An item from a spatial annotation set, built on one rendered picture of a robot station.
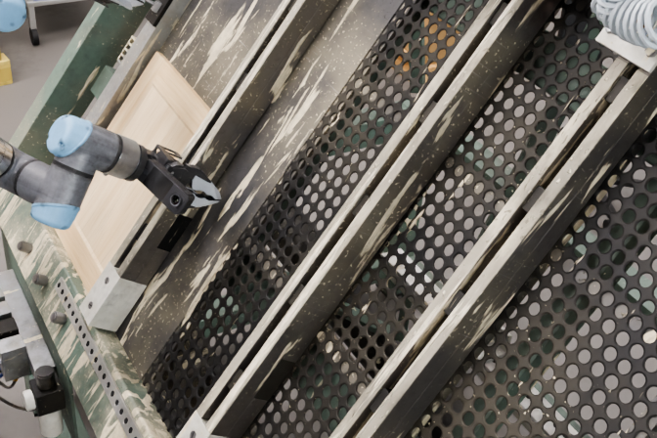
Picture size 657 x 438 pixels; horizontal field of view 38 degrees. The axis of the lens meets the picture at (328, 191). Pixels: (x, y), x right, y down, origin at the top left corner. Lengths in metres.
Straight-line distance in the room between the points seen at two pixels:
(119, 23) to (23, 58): 2.65
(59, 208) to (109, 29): 0.87
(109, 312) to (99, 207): 0.30
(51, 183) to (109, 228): 0.47
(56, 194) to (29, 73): 3.27
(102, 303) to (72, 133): 0.45
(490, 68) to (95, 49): 1.26
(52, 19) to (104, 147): 3.83
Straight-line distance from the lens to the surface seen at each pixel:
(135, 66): 2.26
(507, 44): 1.50
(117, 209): 2.15
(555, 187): 1.32
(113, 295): 1.99
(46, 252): 2.28
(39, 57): 5.10
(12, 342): 2.25
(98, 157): 1.71
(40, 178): 1.73
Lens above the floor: 2.28
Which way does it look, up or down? 35 degrees down
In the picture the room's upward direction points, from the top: 5 degrees clockwise
